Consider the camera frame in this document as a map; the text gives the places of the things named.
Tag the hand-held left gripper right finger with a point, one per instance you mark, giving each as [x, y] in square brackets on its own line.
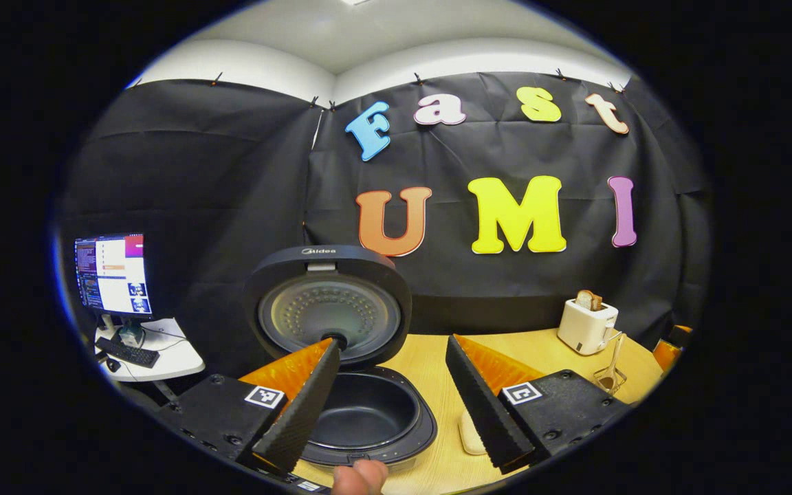
[482, 419]

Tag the black silver rice cooker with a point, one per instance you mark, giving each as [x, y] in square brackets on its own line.
[361, 412]

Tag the small teal device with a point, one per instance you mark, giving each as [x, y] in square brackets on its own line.
[132, 333]

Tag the wooden spoon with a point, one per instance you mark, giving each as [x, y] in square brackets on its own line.
[616, 354]

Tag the clear chopstick holder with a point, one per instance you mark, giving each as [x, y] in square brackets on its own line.
[609, 381]

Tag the black keyboard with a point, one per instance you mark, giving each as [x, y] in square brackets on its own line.
[128, 353]

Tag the toast bread slice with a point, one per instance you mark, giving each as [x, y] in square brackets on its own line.
[588, 300]

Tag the black computer mouse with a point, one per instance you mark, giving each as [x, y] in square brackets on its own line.
[113, 365]

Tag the computer monitor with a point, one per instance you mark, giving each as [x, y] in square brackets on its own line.
[114, 275]

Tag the white toaster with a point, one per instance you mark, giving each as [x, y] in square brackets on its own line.
[585, 326]

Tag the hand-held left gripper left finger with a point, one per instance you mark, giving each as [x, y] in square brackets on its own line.
[303, 412]

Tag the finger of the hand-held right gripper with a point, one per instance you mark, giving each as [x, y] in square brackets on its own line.
[667, 354]

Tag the white side table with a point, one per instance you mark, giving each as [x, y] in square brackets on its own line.
[179, 357]

